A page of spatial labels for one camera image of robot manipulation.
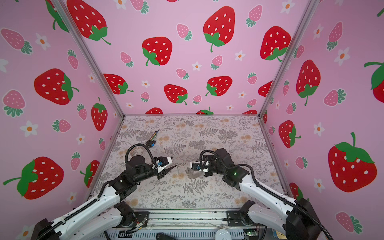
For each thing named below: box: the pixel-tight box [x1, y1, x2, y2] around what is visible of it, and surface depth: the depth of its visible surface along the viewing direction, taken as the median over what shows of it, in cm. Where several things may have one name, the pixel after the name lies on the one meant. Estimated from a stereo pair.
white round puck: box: [214, 228, 232, 240], surface depth 67 cm
